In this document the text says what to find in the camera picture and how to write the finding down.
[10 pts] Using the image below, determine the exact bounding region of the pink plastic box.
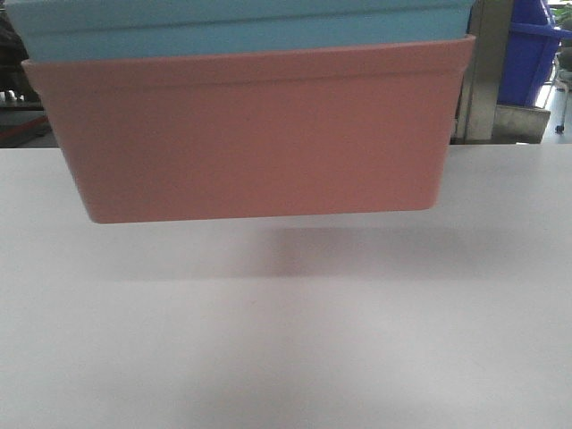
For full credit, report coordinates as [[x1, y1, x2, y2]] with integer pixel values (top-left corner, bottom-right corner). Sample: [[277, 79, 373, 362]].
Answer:
[[23, 36, 475, 223]]

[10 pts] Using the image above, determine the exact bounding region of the light blue plastic box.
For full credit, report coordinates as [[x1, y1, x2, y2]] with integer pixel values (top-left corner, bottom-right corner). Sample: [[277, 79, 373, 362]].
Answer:
[[4, 1, 473, 62]]

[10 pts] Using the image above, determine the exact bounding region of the stainless steel shelf rack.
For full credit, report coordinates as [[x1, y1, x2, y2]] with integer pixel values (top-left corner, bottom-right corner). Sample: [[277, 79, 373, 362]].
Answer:
[[451, 1, 551, 145]]

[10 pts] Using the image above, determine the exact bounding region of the blue crate right of post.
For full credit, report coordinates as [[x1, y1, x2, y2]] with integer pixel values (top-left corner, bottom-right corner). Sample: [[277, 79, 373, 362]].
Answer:
[[498, 0, 562, 106]]

